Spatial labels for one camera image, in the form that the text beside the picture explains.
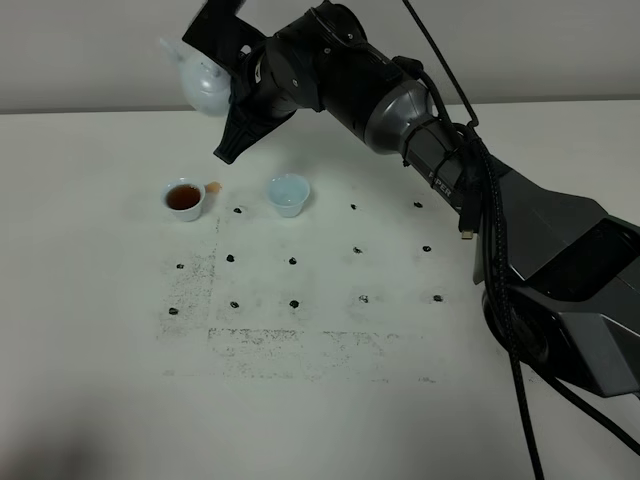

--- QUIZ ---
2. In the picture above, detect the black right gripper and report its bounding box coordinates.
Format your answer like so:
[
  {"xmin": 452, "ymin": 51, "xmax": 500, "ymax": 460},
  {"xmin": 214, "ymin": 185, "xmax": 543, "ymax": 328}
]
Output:
[{"xmin": 214, "ymin": 42, "xmax": 300, "ymax": 164}]

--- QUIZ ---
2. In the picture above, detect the light blue porcelain teapot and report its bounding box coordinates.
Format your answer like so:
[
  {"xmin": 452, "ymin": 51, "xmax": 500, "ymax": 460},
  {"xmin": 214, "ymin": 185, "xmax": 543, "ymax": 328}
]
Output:
[{"xmin": 159, "ymin": 38, "xmax": 231, "ymax": 117}]

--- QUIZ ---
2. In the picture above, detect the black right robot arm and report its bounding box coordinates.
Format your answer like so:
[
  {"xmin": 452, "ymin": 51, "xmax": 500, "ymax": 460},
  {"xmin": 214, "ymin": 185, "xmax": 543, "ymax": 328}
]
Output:
[{"xmin": 185, "ymin": 1, "xmax": 639, "ymax": 397}]

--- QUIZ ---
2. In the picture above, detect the right blue porcelain teacup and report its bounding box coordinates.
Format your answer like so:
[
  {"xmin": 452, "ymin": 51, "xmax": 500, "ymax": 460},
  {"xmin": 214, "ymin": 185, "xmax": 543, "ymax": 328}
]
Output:
[{"xmin": 267, "ymin": 173, "xmax": 311, "ymax": 218}]

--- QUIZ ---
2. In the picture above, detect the blue porcelain teacup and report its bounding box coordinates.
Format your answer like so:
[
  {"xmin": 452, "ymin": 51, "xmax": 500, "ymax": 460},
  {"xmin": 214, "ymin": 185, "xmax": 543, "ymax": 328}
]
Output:
[
  {"xmin": 161, "ymin": 178, "xmax": 206, "ymax": 222},
  {"xmin": 267, "ymin": 173, "xmax": 311, "ymax": 218}
]

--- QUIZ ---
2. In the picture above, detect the left blue porcelain teacup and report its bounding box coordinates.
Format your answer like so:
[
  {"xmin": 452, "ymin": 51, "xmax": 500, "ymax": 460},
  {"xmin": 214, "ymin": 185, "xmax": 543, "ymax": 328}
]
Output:
[{"xmin": 161, "ymin": 178, "xmax": 206, "ymax": 222}]

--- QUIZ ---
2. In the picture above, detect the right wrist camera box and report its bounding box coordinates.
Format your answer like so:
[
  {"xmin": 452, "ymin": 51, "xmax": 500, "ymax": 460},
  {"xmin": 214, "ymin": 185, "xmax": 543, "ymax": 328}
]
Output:
[{"xmin": 182, "ymin": 0, "xmax": 266, "ymax": 77}]

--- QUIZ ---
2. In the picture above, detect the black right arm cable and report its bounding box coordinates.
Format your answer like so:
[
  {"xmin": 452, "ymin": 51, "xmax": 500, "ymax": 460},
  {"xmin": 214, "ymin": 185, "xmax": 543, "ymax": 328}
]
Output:
[{"xmin": 402, "ymin": 0, "xmax": 640, "ymax": 480}]

